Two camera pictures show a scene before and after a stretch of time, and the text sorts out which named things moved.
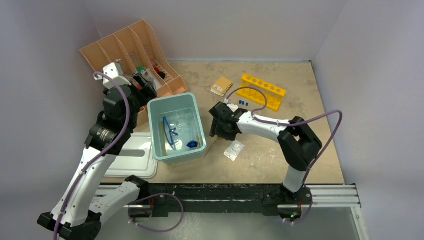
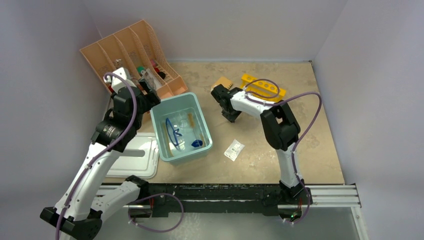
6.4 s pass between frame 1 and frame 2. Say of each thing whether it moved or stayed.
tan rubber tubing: moved
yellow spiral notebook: stayed
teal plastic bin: stayed
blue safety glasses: moved
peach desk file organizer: stayed
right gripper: moved
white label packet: stayed
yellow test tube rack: stayed
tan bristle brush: moved
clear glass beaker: stayed
